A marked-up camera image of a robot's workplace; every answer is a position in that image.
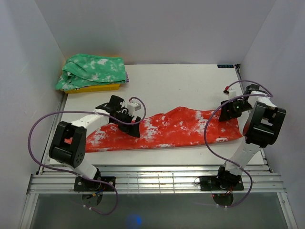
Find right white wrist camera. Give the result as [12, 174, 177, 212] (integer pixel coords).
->
[223, 86, 237, 100]

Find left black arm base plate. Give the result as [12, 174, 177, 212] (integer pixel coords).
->
[73, 177, 116, 192]

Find purple cable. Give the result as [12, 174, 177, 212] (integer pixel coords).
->
[28, 96, 146, 215]
[193, 80, 274, 208]

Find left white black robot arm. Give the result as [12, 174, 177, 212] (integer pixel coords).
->
[49, 95, 142, 191]

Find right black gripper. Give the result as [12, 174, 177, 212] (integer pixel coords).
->
[218, 98, 253, 122]

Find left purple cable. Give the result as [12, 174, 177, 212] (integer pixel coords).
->
[28, 96, 146, 215]

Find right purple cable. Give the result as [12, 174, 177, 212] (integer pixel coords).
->
[193, 80, 274, 208]

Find red tie-dye trousers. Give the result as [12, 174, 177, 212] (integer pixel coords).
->
[86, 107, 242, 153]

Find yellow folded trousers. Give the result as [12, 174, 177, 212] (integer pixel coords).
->
[62, 55, 121, 94]

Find dark table label sticker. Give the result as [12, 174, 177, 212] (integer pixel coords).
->
[217, 64, 234, 69]

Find green tie-dye trousers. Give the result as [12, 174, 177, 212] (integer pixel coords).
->
[55, 54, 127, 91]

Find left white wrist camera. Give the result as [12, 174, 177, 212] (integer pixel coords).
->
[127, 102, 142, 113]

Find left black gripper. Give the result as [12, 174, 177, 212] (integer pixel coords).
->
[112, 110, 140, 137]

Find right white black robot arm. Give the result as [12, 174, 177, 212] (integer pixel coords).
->
[215, 84, 286, 189]

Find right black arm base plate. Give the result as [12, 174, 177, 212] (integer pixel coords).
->
[199, 176, 244, 191]

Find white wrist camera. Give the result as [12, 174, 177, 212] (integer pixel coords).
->
[127, 102, 142, 113]
[223, 86, 237, 100]

